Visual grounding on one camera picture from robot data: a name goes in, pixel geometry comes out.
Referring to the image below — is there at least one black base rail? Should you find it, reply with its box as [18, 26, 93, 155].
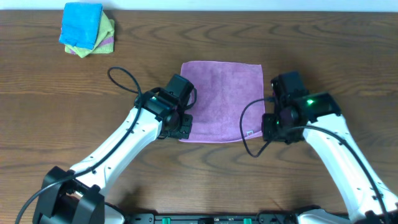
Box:
[125, 213, 298, 224]

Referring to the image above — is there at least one blue folded cloth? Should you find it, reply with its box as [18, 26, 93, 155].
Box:
[59, 2, 103, 50]

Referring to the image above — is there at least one purple folded cloth in stack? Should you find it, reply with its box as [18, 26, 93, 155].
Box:
[68, 36, 115, 55]

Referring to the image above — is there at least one green folded cloth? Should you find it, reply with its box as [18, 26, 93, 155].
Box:
[65, 12, 114, 58]

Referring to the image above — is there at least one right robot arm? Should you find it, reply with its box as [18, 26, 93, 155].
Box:
[262, 72, 397, 223]

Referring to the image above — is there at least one purple microfiber cloth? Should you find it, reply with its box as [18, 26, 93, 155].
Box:
[181, 61, 264, 143]

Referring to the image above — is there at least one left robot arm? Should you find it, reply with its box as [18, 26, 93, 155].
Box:
[32, 75, 196, 223]

